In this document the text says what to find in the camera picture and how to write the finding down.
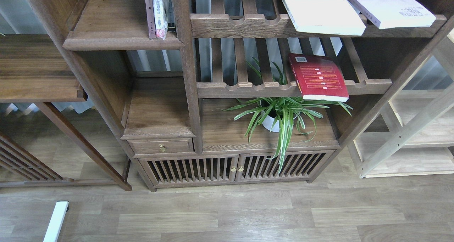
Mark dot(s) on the white book with green cover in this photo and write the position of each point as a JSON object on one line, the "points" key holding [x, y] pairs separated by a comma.
{"points": [[334, 17]]}

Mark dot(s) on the lavender paperback book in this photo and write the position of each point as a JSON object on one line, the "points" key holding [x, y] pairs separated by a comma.
{"points": [[387, 14]]}

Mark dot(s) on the white robot base bar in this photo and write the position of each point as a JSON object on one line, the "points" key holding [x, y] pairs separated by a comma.
{"points": [[56, 221]]}

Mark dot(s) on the light wooden shelf rack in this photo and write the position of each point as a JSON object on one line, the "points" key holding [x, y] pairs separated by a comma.
{"points": [[413, 132]]}

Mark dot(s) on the dark wooden bookshelf cabinet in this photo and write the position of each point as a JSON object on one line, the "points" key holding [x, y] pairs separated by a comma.
{"points": [[172, 91]]}

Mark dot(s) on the white plant pot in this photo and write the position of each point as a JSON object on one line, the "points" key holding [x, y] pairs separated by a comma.
{"points": [[271, 117]]}

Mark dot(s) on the green spider plant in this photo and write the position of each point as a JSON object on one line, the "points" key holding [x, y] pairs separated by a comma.
{"points": [[296, 113]]}

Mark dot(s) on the red hardcover book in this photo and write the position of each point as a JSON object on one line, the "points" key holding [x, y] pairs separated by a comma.
{"points": [[318, 78]]}

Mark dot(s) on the white pink upright book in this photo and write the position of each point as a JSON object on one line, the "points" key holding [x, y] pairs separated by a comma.
{"points": [[160, 18]]}

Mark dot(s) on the dark upright book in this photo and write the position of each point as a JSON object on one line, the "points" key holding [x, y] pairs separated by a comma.
{"points": [[171, 26]]}

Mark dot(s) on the thin mauve upright book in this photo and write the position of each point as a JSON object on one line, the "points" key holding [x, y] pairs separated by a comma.
{"points": [[150, 21]]}

